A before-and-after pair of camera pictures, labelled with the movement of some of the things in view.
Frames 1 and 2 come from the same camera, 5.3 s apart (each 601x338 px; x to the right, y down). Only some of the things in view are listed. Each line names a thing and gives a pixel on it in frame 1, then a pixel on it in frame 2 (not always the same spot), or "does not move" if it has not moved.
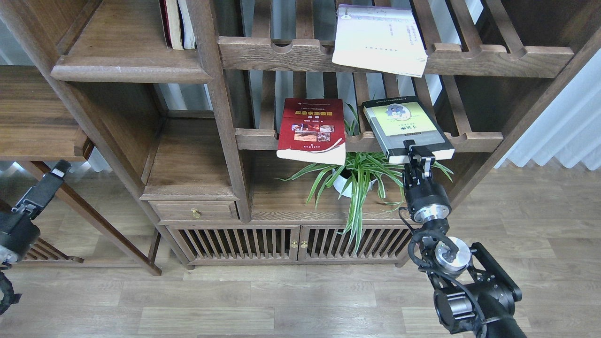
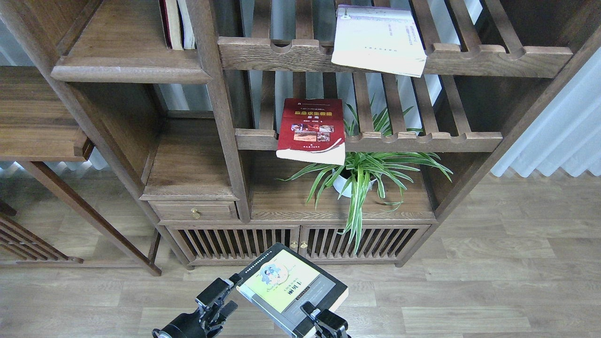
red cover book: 312,129 does not move
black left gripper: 18,232 → 206,321
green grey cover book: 395,120 → 281,280
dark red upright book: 166,23 does not move
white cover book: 387,38 does not move
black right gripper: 427,201 → 331,333
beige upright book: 173,24 does not move
